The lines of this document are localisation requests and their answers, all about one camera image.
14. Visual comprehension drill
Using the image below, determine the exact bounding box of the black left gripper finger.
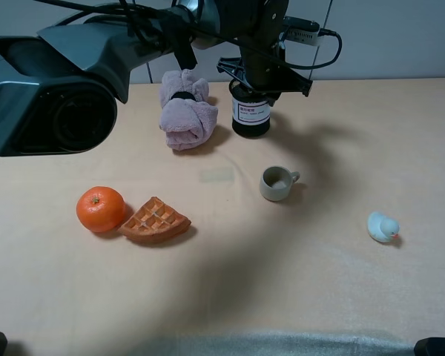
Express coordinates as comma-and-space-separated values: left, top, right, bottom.
267, 93, 281, 107

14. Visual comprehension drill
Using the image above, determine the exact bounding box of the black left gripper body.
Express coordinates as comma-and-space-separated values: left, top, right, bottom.
217, 24, 312, 97

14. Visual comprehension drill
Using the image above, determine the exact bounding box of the black mesh pen holder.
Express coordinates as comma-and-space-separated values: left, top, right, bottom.
228, 79, 271, 138

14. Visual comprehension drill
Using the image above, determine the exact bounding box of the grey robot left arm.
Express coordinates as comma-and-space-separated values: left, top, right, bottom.
0, 1, 312, 156

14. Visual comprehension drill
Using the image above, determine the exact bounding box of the beige ceramic mug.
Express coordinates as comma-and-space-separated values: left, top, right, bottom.
259, 166, 300, 202

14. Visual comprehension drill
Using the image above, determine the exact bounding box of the pink folded towel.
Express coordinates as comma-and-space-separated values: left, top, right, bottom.
159, 69, 218, 151

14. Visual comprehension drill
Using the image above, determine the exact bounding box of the orange waffle piece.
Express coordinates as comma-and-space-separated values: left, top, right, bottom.
118, 197, 191, 245

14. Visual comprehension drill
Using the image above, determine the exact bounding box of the light blue rubber duck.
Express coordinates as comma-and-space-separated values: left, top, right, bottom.
367, 211, 400, 243

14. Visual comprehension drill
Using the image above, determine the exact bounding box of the orange mandarin fruit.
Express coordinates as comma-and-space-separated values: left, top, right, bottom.
76, 186, 127, 233

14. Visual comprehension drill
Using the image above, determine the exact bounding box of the black right base corner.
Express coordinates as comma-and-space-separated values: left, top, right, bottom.
414, 337, 445, 356

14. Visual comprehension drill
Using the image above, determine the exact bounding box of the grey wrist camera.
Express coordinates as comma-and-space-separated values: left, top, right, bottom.
280, 16, 320, 47

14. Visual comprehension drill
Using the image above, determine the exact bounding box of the black camera cable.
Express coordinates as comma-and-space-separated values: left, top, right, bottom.
274, 28, 343, 70

